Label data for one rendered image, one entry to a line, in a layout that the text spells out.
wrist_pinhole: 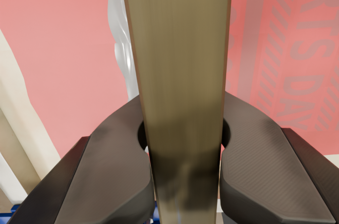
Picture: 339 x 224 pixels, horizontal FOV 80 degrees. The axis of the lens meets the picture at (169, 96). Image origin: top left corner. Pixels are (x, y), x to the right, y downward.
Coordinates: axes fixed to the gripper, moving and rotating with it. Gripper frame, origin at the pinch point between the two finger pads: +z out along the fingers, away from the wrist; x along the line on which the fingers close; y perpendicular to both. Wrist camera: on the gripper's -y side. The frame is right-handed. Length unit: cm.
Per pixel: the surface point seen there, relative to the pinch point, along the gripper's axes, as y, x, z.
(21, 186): 20.7, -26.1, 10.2
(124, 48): 0.4, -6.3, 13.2
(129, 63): 2.4, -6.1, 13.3
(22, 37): -1.5, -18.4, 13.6
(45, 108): 8.5, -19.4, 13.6
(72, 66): 2.5, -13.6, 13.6
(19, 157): 16.5, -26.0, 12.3
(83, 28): -2.1, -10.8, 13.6
